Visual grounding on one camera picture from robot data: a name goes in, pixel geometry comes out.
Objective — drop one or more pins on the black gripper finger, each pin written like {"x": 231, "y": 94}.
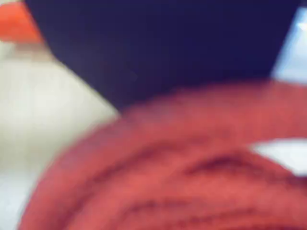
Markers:
{"x": 156, "y": 48}

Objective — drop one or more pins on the white marker with red cap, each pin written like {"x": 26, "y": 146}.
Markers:
{"x": 14, "y": 26}

